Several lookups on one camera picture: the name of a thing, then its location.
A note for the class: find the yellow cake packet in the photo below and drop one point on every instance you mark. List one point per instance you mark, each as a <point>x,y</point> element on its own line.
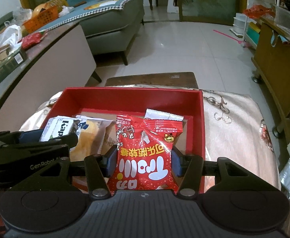
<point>91,133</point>

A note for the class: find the wooden cabinet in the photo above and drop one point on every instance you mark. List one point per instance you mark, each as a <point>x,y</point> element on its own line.
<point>272,61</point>

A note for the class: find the dark wooden stool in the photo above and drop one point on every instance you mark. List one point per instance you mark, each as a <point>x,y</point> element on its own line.
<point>182,80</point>

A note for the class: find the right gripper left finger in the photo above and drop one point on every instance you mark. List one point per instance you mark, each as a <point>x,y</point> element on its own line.
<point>97,168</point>

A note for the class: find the floral pink tablecloth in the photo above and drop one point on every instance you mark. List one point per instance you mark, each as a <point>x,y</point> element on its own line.
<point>216,124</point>

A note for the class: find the white plastic bag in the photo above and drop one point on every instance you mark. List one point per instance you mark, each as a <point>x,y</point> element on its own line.
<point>12,36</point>

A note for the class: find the grey sofa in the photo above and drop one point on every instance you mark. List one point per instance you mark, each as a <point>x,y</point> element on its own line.
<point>108,25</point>

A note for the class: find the red cardboard box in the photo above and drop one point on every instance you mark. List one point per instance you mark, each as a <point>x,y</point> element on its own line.
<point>110,102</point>

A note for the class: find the red Trolli candy bag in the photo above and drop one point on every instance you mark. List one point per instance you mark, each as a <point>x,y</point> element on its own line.
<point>144,154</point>

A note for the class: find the white Kaprons wafer pack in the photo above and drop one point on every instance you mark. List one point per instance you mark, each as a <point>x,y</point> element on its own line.
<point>59,126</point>

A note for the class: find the pink fly swatter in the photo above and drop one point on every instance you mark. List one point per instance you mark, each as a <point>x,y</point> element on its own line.
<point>235,39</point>

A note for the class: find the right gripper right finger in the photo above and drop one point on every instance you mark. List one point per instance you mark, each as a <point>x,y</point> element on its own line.
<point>190,168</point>

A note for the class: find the red packet on counter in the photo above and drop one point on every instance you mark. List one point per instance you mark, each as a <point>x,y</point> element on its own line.
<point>32,39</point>

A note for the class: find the white green snack packet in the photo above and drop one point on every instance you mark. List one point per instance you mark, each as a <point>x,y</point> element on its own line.
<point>160,115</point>

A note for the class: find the orange plastic basket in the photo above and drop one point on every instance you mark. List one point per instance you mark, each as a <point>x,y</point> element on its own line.
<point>42,19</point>

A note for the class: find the dark green long box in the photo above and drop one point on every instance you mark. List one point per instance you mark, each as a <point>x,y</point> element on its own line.
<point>11,63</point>

